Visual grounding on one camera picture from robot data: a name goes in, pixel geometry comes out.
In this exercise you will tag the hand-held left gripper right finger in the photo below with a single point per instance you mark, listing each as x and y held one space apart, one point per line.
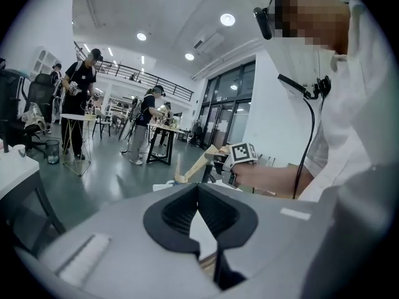
274 244

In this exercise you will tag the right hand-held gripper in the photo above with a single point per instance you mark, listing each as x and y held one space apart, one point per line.
243 153

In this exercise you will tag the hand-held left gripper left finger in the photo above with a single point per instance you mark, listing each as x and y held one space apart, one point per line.
124 244

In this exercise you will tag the blue striped cup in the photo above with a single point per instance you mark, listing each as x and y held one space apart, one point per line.
179 182

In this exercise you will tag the person's right forearm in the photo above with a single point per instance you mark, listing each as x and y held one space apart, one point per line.
290 182

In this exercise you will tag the small white cup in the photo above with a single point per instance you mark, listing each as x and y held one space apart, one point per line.
19 150

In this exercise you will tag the person's right hand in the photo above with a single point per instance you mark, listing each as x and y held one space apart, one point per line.
252 176

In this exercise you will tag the black-framed glass doors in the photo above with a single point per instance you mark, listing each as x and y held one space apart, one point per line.
230 111

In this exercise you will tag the black-legged table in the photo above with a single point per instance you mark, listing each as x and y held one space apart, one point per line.
162 142

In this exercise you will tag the white clip-on device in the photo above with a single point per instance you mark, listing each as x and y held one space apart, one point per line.
293 86

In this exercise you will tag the black balcony railing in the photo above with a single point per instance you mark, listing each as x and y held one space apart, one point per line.
156 79

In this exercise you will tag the round ceiling light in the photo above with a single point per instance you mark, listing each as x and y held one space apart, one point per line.
189 56
227 19
141 36

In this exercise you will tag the ceiling air conditioner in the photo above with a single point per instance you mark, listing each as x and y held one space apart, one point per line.
209 41

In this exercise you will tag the person's white shirt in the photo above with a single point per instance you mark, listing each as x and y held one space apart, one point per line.
358 120

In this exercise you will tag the person's head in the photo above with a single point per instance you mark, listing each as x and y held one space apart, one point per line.
311 14

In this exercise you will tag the black office chair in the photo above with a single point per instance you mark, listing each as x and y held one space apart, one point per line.
42 89
12 104

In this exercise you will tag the white arched shelf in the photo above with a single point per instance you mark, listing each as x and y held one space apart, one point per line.
42 59

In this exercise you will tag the black head-worn camera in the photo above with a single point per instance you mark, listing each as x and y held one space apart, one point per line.
263 22

